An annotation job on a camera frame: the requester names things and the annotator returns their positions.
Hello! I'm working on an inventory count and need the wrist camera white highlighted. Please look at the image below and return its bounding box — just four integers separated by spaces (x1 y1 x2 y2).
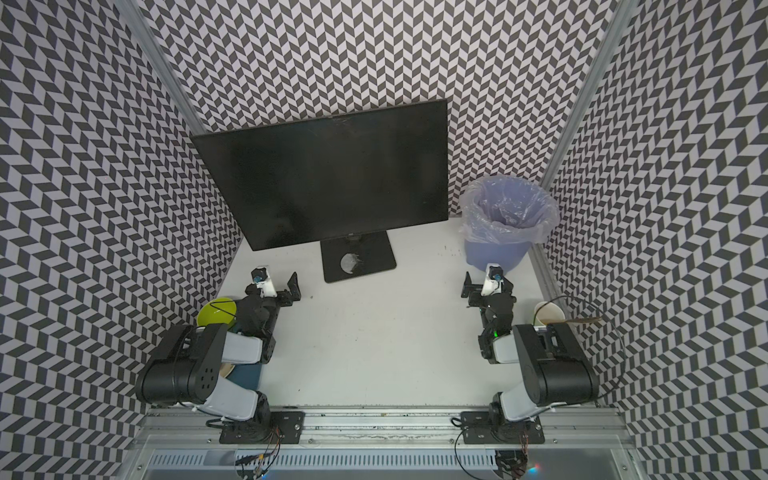
249 266 277 298
481 263 504 297

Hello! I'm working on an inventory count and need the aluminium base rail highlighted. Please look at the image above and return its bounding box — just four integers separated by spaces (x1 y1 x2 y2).
197 405 637 451

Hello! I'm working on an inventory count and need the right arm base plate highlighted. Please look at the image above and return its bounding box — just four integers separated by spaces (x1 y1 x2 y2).
452 410 545 445

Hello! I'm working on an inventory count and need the dark teal tray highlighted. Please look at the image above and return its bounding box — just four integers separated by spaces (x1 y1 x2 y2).
227 364 262 390

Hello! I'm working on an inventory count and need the clear plastic bin liner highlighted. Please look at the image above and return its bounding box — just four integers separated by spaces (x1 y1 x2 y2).
459 175 561 245

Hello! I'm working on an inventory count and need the black computer monitor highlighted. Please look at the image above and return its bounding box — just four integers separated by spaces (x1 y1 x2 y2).
192 100 449 251

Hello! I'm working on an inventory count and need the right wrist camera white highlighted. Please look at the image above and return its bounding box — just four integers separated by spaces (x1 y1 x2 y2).
481 263 504 297

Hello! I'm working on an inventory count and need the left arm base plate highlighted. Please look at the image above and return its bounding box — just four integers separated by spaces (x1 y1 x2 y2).
219 409 306 445

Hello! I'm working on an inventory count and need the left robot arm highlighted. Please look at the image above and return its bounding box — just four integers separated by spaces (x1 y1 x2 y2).
134 266 302 440

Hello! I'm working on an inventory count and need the blue trash bin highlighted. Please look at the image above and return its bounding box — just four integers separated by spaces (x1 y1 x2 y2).
462 229 533 272

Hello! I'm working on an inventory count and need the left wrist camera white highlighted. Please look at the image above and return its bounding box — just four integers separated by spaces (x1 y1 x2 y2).
249 266 277 298

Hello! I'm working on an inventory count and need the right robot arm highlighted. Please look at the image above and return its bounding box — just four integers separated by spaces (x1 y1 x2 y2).
460 264 600 426

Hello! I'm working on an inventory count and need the lime green bowl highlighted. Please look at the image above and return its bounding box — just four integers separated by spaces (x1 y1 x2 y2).
196 297 237 328

